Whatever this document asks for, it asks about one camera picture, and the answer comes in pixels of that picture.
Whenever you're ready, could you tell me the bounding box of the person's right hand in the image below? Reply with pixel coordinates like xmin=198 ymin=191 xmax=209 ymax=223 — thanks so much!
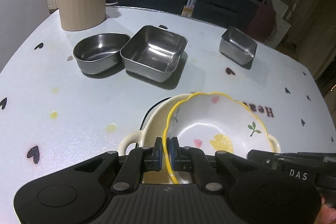
xmin=321 ymin=198 xmax=336 ymax=224

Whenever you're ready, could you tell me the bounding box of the round steel bowl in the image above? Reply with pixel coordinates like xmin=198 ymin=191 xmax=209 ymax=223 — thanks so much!
xmin=73 ymin=33 xmax=131 ymax=75

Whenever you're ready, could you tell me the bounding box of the small square steel container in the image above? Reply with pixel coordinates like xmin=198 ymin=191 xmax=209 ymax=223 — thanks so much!
xmin=219 ymin=26 xmax=258 ymax=65

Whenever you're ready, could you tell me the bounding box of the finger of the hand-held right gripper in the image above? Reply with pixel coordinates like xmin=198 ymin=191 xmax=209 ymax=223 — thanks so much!
xmin=247 ymin=149 xmax=279 ymax=167

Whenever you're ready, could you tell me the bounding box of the maroon chair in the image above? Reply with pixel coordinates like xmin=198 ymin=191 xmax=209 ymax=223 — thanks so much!
xmin=226 ymin=0 xmax=277 ymax=43

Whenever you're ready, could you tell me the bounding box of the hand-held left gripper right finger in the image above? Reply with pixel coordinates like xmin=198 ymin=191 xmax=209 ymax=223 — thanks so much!
xmin=170 ymin=137 xmax=249 ymax=192

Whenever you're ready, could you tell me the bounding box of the cream bowl with handles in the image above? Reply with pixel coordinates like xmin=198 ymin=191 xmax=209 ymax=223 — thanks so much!
xmin=118 ymin=93 xmax=281 ymax=185

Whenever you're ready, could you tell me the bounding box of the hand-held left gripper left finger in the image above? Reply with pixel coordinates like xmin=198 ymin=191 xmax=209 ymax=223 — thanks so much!
xmin=75 ymin=137 xmax=163 ymax=193

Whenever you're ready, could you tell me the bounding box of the heart print tablecloth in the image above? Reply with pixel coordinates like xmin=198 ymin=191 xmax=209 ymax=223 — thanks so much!
xmin=0 ymin=5 xmax=336 ymax=224

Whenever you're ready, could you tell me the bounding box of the yellow-rimmed floral bowl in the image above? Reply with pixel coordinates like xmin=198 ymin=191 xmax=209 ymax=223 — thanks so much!
xmin=162 ymin=92 xmax=269 ymax=185

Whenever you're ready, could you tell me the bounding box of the large rectangular steel container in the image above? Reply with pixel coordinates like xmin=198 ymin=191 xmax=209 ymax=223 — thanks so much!
xmin=120 ymin=25 xmax=188 ymax=83

